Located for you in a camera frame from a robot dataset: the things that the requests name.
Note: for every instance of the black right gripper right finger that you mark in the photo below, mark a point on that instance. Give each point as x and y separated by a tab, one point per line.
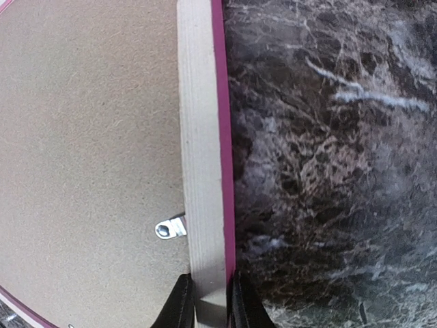
245	307

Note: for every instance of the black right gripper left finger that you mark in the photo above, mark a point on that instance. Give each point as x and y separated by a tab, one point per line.
179	308

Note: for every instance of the brown cardboard backing board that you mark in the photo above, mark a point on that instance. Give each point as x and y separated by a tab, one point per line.
90	159

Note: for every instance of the light wooden picture frame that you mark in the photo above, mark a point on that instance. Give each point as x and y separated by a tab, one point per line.
206	221

